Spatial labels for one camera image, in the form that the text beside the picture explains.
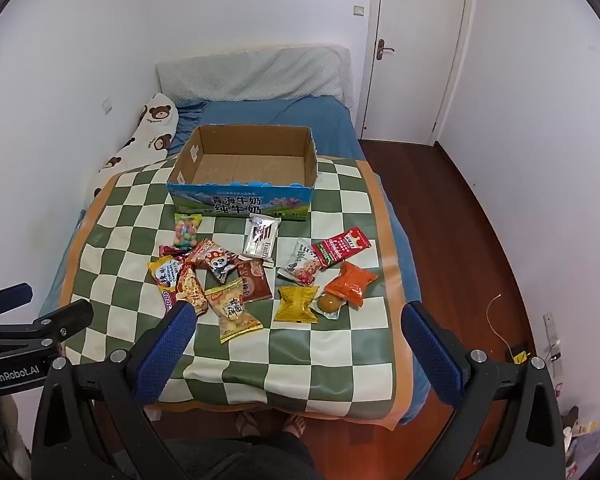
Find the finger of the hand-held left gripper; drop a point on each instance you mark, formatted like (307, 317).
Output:
(10, 296)
(65, 317)

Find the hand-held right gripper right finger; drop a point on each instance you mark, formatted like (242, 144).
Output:
(432, 355)

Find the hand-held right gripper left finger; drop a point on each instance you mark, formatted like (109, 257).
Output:
(165, 355)

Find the orange snack packet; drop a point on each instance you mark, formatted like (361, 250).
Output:
(351, 282)

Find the red spicy strip packet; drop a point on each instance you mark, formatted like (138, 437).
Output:
(341, 246)

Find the printed cardboard box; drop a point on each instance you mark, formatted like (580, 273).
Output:
(240, 165)

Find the orange rice cracker packet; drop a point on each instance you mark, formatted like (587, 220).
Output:
(192, 292)

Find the yellow cookie packet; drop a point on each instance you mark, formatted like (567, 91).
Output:
(232, 312)

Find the yellow white snack packet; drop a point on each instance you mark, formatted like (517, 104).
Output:
(162, 275)

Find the yellow black plug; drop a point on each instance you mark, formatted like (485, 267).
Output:
(519, 356)

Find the small red candy packet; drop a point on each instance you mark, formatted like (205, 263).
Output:
(170, 251)

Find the person's left foot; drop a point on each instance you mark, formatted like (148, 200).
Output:
(247, 422)

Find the person's foot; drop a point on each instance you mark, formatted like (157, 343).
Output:
(295, 426)
(247, 422)

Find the orange panda print packet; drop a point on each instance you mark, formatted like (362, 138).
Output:
(215, 260)

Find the brown snack packet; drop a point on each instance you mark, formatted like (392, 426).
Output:
(254, 282)

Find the green white checkered blanket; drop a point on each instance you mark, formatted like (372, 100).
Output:
(280, 360)

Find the clear braised egg packet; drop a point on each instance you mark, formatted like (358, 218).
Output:
(329, 304)

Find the white power strip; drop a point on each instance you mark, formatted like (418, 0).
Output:
(551, 340)

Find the person's dark pants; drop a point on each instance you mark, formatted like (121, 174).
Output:
(230, 460)

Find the colourful candy ball bag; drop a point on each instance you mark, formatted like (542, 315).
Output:
(187, 232)

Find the person's right foot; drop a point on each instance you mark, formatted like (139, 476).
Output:
(295, 426)

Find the silver wafer packet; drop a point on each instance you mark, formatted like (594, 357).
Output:
(261, 237)

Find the white cookie packet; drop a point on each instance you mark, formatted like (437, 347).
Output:
(300, 265)

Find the colourful floor clutter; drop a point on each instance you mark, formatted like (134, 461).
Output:
(575, 432)

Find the bear print pillow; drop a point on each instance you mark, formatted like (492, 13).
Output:
(145, 130)

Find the blue bed sheet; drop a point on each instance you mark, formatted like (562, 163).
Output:
(330, 125)

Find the grey pillow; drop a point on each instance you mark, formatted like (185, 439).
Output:
(255, 75)

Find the white door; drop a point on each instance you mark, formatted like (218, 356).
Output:
(420, 60)

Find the white wall socket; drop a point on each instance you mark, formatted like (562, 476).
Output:
(107, 106)

